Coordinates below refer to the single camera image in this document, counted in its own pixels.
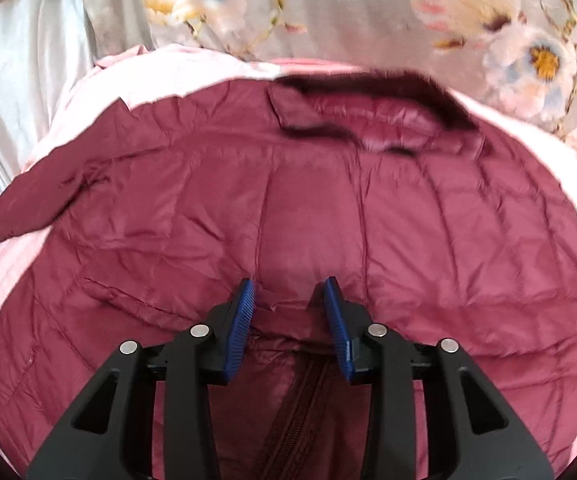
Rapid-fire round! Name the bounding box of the pink fleece blanket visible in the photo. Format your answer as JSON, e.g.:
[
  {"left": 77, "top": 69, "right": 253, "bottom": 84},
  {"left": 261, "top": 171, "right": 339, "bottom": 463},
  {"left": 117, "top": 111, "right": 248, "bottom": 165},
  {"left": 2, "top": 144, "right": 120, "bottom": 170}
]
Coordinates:
[{"left": 0, "top": 44, "right": 577, "bottom": 480}]

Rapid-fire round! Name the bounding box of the white satin cloth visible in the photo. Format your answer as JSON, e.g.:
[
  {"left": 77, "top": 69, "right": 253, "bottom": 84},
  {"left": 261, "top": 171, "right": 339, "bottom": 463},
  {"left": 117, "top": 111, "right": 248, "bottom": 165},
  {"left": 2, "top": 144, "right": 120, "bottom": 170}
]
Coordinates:
[{"left": 0, "top": 0, "right": 98, "bottom": 193}]

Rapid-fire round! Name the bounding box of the maroon puffer jacket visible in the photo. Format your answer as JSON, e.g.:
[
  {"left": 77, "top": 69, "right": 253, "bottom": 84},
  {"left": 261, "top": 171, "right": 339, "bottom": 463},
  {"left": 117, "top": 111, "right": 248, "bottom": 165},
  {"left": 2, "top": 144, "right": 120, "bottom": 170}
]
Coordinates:
[{"left": 0, "top": 70, "right": 577, "bottom": 480}]

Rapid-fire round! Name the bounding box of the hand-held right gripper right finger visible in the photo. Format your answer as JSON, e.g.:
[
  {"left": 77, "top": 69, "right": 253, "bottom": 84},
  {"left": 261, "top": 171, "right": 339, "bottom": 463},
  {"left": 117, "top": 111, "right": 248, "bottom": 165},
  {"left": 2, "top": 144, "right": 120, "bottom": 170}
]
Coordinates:
[{"left": 308, "top": 276, "right": 555, "bottom": 480}]

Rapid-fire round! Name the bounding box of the grey floral quilt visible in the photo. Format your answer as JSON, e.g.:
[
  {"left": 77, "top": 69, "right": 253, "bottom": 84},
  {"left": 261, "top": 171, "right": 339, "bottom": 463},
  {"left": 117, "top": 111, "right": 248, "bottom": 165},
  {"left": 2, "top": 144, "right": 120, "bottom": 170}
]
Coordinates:
[{"left": 74, "top": 0, "right": 577, "bottom": 183}]

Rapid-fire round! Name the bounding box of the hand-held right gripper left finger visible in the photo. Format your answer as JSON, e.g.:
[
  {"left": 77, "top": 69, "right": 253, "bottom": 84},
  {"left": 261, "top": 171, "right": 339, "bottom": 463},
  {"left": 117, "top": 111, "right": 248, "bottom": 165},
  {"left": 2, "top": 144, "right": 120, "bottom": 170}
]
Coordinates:
[{"left": 26, "top": 278, "right": 258, "bottom": 480}]

